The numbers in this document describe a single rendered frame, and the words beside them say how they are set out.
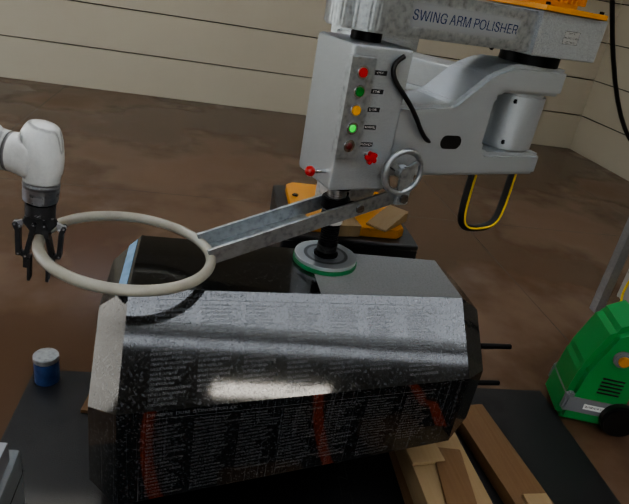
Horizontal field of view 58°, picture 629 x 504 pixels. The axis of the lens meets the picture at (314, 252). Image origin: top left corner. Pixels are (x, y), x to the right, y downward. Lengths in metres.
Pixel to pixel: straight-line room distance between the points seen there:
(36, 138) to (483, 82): 1.29
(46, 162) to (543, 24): 1.48
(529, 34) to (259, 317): 1.19
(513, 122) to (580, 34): 0.33
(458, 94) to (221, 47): 5.95
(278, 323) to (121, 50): 6.35
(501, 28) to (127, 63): 6.31
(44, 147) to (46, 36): 6.41
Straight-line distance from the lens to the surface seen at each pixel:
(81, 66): 7.88
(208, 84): 7.72
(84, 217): 1.83
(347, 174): 1.69
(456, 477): 2.22
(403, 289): 1.86
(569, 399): 2.98
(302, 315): 1.71
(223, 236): 1.79
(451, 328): 1.88
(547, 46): 2.02
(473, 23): 1.81
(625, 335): 2.86
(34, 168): 1.56
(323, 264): 1.85
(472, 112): 1.91
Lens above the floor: 1.71
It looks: 26 degrees down
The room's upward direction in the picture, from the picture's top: 10 degrees clockwise
